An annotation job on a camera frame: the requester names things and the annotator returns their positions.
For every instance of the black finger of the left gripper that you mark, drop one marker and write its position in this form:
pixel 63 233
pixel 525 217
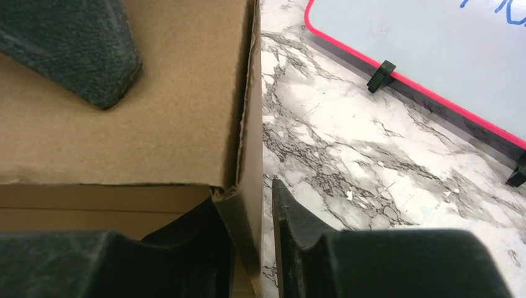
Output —
pixel 86 47

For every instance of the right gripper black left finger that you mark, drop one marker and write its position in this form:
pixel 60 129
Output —
pixel 192 256

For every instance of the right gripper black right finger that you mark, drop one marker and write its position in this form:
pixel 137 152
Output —
pixel 316 260

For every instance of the brown cardboard box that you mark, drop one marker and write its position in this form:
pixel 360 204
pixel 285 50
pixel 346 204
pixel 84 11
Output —
pixel 189 128

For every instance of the black whiteboard stand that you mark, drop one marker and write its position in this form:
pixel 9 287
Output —
pixel 383 77

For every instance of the pink framed whiteboard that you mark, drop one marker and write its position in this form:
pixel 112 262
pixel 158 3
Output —
pixel 467 55

